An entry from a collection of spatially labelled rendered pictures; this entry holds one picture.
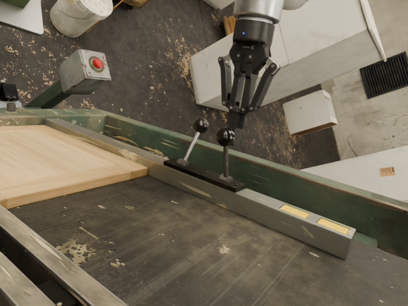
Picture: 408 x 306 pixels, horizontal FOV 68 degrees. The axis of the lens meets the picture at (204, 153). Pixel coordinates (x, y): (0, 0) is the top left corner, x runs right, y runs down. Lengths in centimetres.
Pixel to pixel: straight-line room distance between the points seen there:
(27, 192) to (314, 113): 516
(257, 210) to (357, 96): 819
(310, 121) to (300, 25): 280
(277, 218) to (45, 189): 43
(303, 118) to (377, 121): 331
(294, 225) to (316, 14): 249
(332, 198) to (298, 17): 234
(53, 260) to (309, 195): 63
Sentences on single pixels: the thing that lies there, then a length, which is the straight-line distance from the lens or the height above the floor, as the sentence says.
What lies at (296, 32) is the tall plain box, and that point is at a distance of 294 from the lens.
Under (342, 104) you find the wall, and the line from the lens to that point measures 877.
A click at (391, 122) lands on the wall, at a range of 852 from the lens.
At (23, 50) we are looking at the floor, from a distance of 235.
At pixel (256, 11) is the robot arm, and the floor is 168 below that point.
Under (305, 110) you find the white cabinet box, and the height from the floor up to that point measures 37.
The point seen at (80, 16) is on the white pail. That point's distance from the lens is 238.
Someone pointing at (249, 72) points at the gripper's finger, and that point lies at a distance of 60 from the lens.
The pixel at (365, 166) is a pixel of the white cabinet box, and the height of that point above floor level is 122.
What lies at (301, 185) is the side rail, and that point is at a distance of 82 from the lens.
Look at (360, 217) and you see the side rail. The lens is 81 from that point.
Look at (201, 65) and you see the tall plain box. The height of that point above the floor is 18.
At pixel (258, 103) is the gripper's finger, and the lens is 60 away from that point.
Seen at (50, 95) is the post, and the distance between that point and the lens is 153.
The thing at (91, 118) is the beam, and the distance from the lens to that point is 123.
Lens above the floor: 186
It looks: 35 degrees down
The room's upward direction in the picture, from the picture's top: 72 degrees clockwise
